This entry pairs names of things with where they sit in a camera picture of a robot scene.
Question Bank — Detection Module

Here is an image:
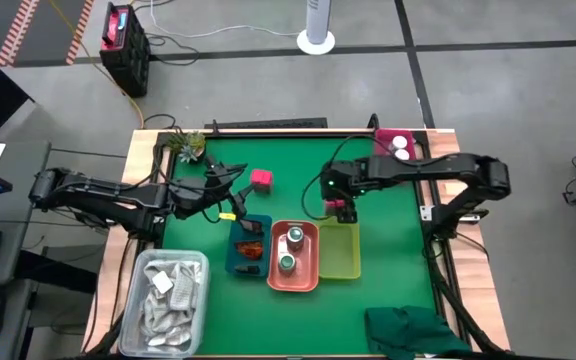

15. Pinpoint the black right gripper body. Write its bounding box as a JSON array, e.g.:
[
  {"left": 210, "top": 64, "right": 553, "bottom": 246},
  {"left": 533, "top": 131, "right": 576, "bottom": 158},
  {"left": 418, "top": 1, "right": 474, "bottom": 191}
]
[{"left": 320, "top": 160, "right": 364, "bottom": 204}]

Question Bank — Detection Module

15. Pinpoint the lime green plastic bin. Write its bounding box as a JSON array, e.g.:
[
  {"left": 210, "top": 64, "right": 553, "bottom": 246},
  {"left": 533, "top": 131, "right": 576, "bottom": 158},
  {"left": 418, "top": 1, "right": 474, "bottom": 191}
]
[{"left": 316, "top": 219, "right": 362, "bottom": 280}]

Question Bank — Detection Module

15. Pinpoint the black power strip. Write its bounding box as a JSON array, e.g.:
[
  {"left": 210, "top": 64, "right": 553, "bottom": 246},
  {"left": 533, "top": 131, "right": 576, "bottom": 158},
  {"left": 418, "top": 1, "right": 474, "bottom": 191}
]
[{"left": 203, "top": 117, "right": 329, "bottom": 130}]

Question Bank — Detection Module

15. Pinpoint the grey desk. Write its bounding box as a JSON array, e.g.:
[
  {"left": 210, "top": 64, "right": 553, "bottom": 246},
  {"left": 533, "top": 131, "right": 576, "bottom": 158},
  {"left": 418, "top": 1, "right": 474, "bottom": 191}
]
[{"left": 0, "top": 141, "right": 52, "bottom": 360}]

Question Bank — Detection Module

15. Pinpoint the orange spice packet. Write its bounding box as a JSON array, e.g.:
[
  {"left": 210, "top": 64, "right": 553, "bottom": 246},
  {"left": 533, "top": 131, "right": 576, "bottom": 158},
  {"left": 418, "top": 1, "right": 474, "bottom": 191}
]
[{"left": 233, "top": 240, "right": 265, "bottom": 261}]

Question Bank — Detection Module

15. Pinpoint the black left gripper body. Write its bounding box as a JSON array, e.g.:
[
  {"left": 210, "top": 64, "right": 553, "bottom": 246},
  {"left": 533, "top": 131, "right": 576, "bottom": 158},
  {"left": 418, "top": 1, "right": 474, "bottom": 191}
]
[{"left": 201, "top": 167, "right": 234, "bottom": 209}]

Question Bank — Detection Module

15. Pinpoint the white square tag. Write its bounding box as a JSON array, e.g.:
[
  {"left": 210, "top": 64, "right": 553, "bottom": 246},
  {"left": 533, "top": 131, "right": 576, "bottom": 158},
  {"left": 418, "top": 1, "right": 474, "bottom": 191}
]
[{"left": 151, "top": 272, "right": 175, "bottom": 295}]

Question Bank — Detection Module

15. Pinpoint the yellow floor cable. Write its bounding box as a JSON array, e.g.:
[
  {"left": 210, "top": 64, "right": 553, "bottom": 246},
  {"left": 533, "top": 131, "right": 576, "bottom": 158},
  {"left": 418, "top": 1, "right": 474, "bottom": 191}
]
[{"left": 47, "top": 0, "right": 147, "bottom": 130}]

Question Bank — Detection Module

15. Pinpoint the orange plastic bin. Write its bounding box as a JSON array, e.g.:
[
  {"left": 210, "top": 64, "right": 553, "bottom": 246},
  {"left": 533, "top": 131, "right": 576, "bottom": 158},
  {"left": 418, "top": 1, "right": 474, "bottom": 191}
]
[{"left": 266, "top": 219, "right": 321, "bottom": 294}]

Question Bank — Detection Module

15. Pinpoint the clear plastic tub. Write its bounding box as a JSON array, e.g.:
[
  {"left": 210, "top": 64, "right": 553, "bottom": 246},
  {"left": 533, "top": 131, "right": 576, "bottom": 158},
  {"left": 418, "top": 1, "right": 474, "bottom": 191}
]
[{"left": 117, "top": 248, "right": 211, "bottom": 359}]

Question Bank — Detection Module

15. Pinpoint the blue plastic bin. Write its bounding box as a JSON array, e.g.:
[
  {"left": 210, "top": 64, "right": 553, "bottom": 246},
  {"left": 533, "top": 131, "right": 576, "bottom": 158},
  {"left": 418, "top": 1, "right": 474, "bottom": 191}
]
[{"left": 224, "top": 213, "right": 274, "bottom": 279}]

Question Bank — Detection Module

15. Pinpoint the small succulent plant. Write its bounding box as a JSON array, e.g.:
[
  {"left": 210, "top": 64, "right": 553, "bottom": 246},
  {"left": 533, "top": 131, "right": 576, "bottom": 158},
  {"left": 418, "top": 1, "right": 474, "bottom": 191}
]
[{"left": 165, "top": 129, "right": 208, "bottom": 164}]

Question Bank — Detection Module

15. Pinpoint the pink cube block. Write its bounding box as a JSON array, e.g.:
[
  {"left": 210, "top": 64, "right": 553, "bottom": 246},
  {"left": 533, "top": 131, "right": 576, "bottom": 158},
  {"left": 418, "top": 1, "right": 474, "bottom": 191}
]
[{"left": 249, "top": 168, "right": 275, "bottom": 194}]

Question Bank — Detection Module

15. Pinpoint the green table mat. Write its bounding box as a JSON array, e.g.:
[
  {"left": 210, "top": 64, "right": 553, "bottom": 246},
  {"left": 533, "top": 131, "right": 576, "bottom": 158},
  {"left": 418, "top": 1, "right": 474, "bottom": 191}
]
[{"left": 160, "top": 135, "right": 439, "bottom": 357}]

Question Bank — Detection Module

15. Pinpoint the white tower fan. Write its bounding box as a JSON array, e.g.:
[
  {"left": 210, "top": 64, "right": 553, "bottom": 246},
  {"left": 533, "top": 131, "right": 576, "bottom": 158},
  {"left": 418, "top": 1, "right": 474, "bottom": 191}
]
[{"left": 296, "top": 0, "right": 337, "bottom": 56}]

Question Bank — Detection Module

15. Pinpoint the black and red power box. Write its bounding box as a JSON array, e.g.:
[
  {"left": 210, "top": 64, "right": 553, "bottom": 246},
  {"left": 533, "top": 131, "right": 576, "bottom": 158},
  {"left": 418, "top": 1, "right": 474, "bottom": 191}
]
[{"left": 98, "top": 2, "right": 152, "bottom": 99}]

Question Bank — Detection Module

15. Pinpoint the white floor cable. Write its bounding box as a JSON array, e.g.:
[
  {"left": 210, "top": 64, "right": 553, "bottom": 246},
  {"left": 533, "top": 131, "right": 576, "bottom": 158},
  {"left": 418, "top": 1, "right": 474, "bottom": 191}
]
[{"left": 148, "top": 0, "right": 302, "bottom": 40}]

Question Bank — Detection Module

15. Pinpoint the green lid glass spice jar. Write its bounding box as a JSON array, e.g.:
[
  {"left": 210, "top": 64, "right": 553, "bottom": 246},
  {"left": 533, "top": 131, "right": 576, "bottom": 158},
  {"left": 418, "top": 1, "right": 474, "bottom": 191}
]
[
  {"left": 285, "top": 225, "right": 306, "bottom": 252},
  {"left": 277, "top": 253, "right": 298, "bottom": 276}
]

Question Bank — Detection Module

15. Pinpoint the dark green cloth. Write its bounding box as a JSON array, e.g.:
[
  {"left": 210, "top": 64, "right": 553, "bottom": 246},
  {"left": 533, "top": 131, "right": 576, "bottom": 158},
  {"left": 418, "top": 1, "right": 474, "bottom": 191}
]
[{"left": 364, "top": 304, "right": 472, "bottom": 360}]

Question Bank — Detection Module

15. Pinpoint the grey cloth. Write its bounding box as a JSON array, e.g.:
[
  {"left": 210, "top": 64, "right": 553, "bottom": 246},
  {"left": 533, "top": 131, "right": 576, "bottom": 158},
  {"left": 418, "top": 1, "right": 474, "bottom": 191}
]
[{"left": 137, "top": 259, "right": 203, "bottom": 349}]

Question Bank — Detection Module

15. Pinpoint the pink plastic bin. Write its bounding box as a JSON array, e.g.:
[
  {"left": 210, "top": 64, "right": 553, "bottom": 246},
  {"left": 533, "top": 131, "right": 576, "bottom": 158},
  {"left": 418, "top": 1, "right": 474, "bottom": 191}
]
[{"left": 373, "top": 128, "right": 419, "bottom": 164}]

